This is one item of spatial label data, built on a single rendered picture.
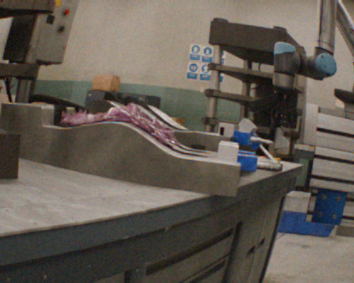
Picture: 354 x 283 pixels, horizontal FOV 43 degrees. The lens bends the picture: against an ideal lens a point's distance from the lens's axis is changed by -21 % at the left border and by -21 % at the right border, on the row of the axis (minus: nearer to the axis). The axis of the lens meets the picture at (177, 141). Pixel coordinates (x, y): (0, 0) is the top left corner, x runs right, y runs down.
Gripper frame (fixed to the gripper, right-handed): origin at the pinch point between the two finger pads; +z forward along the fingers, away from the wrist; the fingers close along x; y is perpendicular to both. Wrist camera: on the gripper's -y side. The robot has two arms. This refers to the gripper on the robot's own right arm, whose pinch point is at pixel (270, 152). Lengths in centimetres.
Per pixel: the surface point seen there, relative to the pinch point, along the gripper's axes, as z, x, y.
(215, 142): -2.3, -38.5, -5.5
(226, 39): -94, 369, -142
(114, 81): -45, 609, -404
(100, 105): -7, -38, -36
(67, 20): -42, 6, -89
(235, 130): -5.6, -32.4, -2.9
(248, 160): -1, -60, 9
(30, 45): -26, -30, -78
